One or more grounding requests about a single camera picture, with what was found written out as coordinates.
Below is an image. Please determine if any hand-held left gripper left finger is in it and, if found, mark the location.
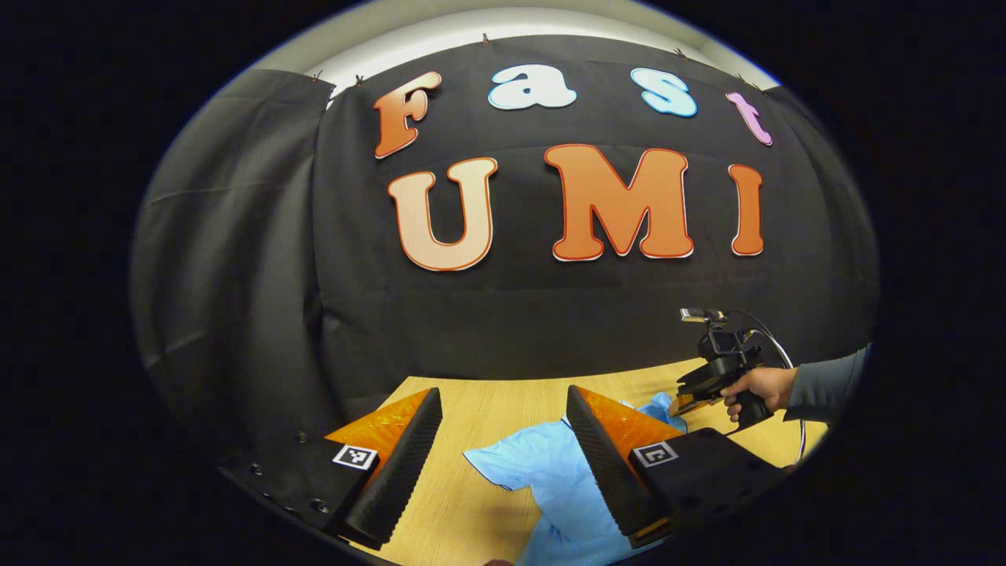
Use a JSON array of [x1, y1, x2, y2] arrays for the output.
[[218, 387, 443, 551]]

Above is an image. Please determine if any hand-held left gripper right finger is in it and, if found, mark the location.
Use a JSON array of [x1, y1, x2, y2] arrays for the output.
[[566, 384, 795, 549]]

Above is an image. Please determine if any light blue T-shirt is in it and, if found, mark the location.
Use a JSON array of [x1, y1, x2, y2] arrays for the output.
[[462, 391, 688, 566]]

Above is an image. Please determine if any black backdrop cloth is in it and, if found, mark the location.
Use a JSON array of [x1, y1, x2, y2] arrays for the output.
[[130, 35, 879, 441]]

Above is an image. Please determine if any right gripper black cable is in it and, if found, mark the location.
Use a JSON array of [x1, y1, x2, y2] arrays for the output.
[[727, 309, 809, 466]]

